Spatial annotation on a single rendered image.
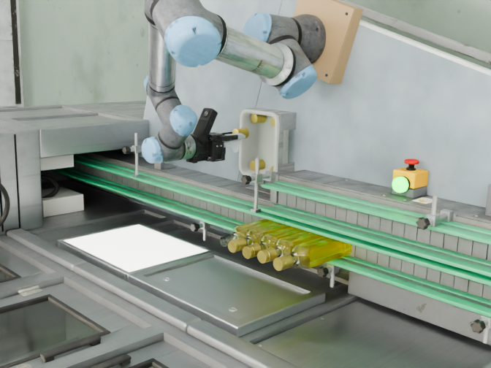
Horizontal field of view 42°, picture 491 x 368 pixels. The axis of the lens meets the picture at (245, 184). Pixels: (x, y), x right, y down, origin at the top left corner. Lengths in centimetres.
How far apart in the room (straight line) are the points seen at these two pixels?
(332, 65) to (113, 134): 104
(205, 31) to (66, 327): 83
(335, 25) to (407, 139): 40
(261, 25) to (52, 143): 102
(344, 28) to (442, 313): 84
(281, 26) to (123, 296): 87
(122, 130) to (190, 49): 123
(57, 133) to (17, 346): 104
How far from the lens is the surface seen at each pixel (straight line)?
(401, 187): 176
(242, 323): 161
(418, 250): 164
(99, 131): 258
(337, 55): 192
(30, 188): 248
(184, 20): 144
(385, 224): 177
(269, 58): 166
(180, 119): 175
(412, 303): 178
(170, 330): 164
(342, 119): 198
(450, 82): 178
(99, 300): 187
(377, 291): 184
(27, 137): 244
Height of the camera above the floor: 231
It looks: 43 degrees down
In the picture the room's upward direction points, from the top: 101 degrees counter-clockwise
